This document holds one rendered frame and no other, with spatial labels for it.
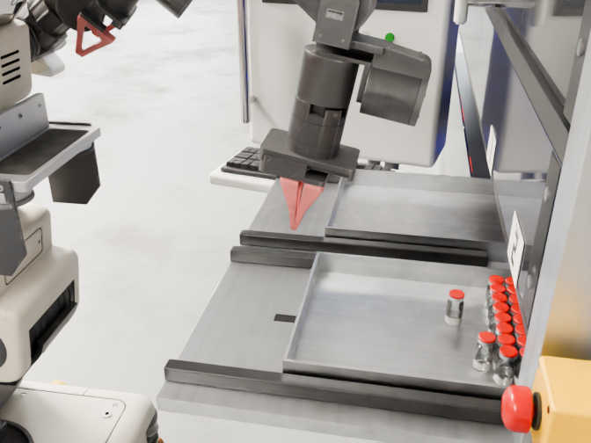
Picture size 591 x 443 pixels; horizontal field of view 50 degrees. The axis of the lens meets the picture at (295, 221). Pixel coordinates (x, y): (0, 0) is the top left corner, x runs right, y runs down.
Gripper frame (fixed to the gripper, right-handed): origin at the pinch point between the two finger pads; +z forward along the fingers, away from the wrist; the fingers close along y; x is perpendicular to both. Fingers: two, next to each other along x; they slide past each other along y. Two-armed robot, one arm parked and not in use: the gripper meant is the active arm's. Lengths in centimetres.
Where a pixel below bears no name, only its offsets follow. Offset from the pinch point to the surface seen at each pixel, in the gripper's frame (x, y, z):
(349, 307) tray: 10.8, 9.3, 17.1
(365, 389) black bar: -7.7, 12.4, 14.6
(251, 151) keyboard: 82, -20, 28
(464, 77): 154, 34, 15
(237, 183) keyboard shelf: 70, -20, 32
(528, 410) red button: -19.9, 24.2, 1.3
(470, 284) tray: 19.2, 26.0, 13.5
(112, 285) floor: 137, -76, 124
